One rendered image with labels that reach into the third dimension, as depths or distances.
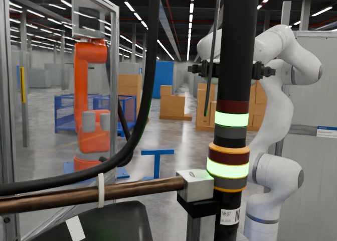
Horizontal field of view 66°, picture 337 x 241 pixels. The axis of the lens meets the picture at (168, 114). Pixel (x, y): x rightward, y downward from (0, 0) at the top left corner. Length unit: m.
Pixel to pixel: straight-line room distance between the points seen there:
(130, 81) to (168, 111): 2.11
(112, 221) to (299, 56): 0.83
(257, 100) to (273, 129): 7.49
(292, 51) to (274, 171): 0.42
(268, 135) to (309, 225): 1.52
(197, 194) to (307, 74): 0.84
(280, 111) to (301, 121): 1.14
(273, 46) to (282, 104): 0.26
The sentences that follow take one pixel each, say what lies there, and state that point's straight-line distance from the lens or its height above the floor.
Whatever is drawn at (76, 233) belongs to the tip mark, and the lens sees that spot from 0.40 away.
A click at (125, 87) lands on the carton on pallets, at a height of 1.19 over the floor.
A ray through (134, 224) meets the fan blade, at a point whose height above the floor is 1.42.
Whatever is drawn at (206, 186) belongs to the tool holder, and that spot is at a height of 1.54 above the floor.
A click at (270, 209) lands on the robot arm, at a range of 1.04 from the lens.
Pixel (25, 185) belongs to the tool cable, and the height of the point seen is 1.56.
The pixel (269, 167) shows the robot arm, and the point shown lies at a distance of 0.99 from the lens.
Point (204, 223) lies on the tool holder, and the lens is 0.29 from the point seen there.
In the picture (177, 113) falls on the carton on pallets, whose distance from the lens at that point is 9.58.
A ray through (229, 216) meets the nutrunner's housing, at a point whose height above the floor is 1.50.
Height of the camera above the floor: 1.65
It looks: 9 degrees down
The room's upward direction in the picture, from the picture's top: 2 degrees clockwise
